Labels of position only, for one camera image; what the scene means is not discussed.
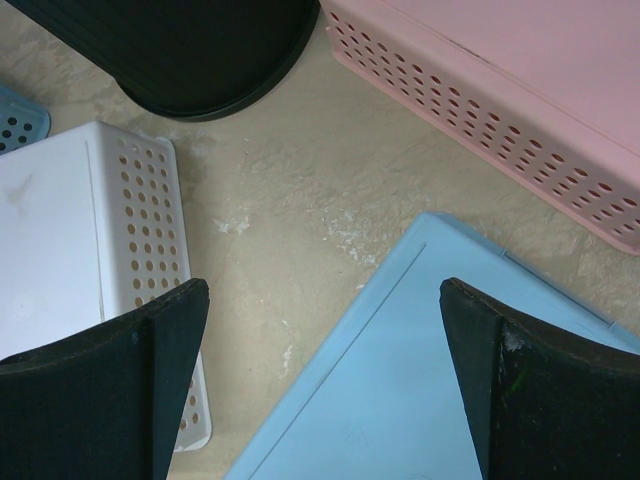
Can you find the light blue perforated basket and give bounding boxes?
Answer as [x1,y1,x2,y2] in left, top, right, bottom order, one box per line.
[0,86,51,155]

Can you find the blue basket nested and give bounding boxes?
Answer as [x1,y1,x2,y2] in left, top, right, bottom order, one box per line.
[228,213,639,479]

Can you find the white perforated basket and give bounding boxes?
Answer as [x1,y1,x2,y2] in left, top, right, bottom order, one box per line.
[0,120,213,454]

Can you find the large black ribbed bin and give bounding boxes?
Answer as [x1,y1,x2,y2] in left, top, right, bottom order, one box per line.
[12,0,320,122]

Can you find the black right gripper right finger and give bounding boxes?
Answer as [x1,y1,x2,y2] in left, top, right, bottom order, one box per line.
[440,278,639,479]

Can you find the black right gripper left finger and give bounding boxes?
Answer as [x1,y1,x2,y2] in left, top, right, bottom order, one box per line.
[1,279,209,479]

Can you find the pink perforated basket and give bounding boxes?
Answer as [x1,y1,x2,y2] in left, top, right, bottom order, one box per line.
[322,1,639,254]

